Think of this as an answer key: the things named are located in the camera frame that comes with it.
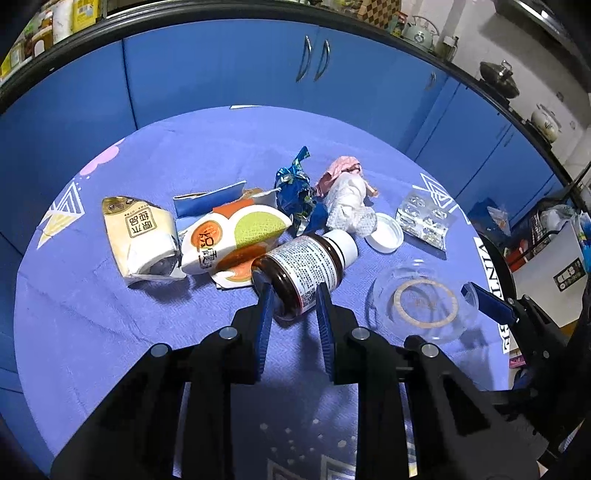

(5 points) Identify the black wok with lid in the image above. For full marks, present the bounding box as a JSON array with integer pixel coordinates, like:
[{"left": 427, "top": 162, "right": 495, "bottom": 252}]
[{"left": 479, "top": 60, "right": 520, "bottom": 97}]

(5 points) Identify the beige white food wrapper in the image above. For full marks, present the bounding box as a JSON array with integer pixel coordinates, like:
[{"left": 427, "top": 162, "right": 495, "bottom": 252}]
[{"left": 102, "top": 196, "right": 186, "bottom": 281}]

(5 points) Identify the orange green flattened carton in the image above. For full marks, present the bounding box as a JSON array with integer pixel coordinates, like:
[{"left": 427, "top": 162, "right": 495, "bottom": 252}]
[{"left": 180, "top": 187, "right": 294, "bottom": 291}]

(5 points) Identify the pale green kettle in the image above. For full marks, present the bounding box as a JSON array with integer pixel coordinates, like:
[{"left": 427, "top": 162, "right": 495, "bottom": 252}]
[{"left": 402, "top": 15, "right": 437, "bottom": 49}]

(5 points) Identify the blue foil wrapper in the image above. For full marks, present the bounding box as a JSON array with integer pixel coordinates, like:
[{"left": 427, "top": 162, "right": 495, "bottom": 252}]
[{"left": 273, "top": 146, "right": 329, "bottom": 236}]

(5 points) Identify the clear round plastic lid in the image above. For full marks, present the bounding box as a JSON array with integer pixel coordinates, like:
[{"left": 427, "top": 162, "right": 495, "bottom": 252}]
[{"left": 367, "top": 261, "right": 478, "bottom": 344}]

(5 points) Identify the blue plastic bag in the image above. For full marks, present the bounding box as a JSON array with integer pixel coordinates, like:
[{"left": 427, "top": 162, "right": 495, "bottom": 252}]
[{"left": 468, "top": 198, "right": 511, "bottom": 241}]

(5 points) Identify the white box with black label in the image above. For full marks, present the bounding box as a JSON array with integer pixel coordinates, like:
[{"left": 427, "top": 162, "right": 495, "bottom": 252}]
[{"left": 512, "top": 217, "right": 591, "bottom": 328}]

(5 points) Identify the row of condiment jars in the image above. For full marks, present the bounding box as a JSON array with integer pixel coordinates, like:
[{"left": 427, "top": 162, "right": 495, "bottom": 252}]
[{"left": 0, "top": 9, "right": 54, "bottom": 77}]

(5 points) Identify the blue cardboard piece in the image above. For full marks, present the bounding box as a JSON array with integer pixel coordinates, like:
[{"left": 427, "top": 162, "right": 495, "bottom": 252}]
[{"left": 173, "top": 180, "right": 247, "bottom": 217}]

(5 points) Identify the brown pill bottle white label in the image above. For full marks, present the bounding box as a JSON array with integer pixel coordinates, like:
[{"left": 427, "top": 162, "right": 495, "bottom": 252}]
[{"left": 250, "top": 229, "right": 359, "bottom": 321}]

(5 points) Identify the crumpled white paper towel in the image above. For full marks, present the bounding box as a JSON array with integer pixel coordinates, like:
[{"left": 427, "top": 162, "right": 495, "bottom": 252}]
[{"left": 318, "top": 173, "right": 380, "bottom": 238}]

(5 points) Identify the white round lid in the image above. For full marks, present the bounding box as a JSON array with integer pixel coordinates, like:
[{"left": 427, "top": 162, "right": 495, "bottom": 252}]
[{"left": 364, "top": 213, "right": 404, "bottom": 254}]

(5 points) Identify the clear blister pack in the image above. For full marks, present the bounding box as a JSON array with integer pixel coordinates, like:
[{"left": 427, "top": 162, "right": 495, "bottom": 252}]
[{"left": 396, "top": 193, "right": 451, "bottom": 251}]

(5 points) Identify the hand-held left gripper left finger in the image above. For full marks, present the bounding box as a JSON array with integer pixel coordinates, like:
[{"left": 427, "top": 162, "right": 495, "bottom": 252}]
[{"left": 50, "top": 282, "right": 278, "bottom": 480}]

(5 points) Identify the checkered cutting board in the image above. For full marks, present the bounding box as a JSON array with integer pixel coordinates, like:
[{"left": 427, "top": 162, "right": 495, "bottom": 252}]
[{"left": 360, "top": 0, "right": 402, "bottom": 24}]

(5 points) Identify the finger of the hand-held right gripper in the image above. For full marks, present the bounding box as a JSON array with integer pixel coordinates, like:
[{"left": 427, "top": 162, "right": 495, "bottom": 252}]
[{"left": 461, "top": 281, "right": 573, "bottom": 384}]

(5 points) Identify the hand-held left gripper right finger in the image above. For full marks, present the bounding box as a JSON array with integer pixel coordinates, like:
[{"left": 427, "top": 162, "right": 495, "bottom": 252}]
[{"left": 315, "top": 281, "right": 541, "bottom": 480}]

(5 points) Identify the pink crumpled wrapper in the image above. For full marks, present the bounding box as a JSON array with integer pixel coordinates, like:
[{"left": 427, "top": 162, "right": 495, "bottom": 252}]
[{"left": 315, "top": 156, "right": 365, "bottom": 195}]

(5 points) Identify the white ceramic pot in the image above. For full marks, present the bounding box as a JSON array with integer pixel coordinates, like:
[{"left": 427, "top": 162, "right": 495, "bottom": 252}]
[{"left": 530, "top": 105, "right": 561, "bottom": 141}]

